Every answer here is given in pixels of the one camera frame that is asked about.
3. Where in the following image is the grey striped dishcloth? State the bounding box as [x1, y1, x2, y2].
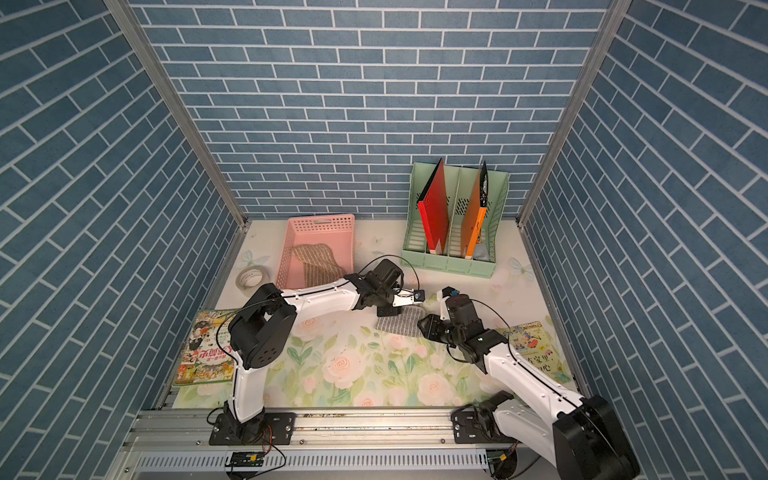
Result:
[375, 306, 427, 338]

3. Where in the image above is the beige striped dishcloth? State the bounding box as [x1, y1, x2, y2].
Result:
[292, 244, 346, 287]

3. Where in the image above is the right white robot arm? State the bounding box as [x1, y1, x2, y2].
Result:
[418, 287, 640, 479]

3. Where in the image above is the picture book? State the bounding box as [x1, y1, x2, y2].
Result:
[173, 309, 237, 387]
[498, 322, 573, 384]

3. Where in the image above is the green file organizer rack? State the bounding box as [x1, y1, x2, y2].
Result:
[402, 163, 509, 278]

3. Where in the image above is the clear tape roll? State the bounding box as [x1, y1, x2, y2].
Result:
[235, 265, 270, 295]

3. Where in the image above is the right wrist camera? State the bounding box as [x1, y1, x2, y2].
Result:
[438, 286, 459, 320]

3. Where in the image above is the pink perforated plastic basket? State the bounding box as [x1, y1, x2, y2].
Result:
[275, 214, 355, 290]

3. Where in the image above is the small black controller board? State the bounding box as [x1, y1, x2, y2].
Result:
[225, 452, 266, 469]

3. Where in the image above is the red folder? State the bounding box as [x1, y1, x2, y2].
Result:
[417, 159, 449, 255]

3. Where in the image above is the right picture book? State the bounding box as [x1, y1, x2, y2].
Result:
[498, 322, 573, 384]

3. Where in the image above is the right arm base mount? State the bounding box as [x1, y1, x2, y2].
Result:
[449, 391, 523, 444]

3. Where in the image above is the aluminium rail frame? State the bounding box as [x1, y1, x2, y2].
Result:
[109, 408, 562, 479]

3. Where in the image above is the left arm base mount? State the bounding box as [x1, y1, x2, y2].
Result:
[208, 404, 297, 446]

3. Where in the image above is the orange folder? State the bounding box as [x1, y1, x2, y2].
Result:
[461, 162, 489, 259]

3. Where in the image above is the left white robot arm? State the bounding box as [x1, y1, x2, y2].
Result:
[225, 259, 404, 424]

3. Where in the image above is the left picture book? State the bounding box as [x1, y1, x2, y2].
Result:
[173, 309, 237, 387]

